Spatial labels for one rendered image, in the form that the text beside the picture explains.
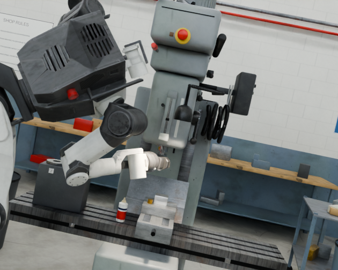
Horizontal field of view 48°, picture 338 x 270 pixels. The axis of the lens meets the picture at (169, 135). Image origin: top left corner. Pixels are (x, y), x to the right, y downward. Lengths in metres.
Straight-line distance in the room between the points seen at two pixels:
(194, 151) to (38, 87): 1.12
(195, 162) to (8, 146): 1.11
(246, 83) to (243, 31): 4.16
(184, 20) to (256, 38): 4.59
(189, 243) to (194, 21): 0.92
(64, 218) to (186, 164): 0.73
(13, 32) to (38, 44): 5.41
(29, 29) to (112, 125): 5.42
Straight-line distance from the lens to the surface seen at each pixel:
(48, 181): 1.80
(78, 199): 1.78
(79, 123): 5.57
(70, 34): 1.24
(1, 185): 1.36
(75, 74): 1.17
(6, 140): 1.30
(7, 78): 1.30
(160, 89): 1.63
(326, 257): 4.23
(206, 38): 1.52
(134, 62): 1.39
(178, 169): 2.11
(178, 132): 1.63
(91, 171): 1.43
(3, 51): 6.69
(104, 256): 1.62
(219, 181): 6.02
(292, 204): 6.27
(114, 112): 1.21
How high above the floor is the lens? 1.49
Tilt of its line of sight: 4 degrees down
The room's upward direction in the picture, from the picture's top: 12 degrees clockwise
